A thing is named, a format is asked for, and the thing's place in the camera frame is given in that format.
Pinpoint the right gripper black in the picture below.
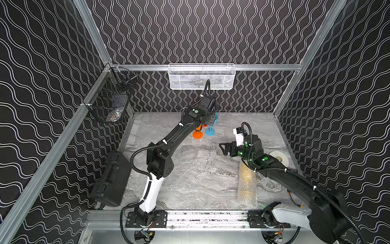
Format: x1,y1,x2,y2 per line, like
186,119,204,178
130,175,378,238
219,139,254,163

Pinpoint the blue glass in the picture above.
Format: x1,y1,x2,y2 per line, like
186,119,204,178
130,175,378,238
205,114,218,136

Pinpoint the orange glass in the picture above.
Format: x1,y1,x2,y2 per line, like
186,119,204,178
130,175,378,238
192,125,203,139

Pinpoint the bubble wrap of orange glass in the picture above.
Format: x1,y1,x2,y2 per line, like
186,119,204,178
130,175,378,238
130,146,232,202

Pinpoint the yellow glass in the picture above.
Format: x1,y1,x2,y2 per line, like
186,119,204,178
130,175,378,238
237,162,258,208

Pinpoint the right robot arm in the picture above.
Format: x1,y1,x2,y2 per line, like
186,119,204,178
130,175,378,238
219,122,367,244

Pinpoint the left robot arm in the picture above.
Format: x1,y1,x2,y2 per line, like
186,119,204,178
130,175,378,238
120,80,216,227

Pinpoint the white tape roll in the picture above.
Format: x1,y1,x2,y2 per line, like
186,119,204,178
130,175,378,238
269,150,289,167

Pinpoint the black plastic case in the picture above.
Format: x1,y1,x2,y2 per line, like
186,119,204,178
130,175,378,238
91,151,132,207

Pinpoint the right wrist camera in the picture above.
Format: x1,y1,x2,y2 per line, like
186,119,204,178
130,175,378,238
233,127,245,146

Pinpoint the white wire basket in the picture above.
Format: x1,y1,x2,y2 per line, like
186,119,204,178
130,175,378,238
168,63,236,90

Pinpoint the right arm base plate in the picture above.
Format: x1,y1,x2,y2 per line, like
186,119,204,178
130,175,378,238
247,210,291,229

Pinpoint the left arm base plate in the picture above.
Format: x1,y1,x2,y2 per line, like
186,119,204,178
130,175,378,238
125,210,168,228

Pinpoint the black wire basket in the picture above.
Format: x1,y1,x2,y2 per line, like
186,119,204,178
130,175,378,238
82,63,140,124

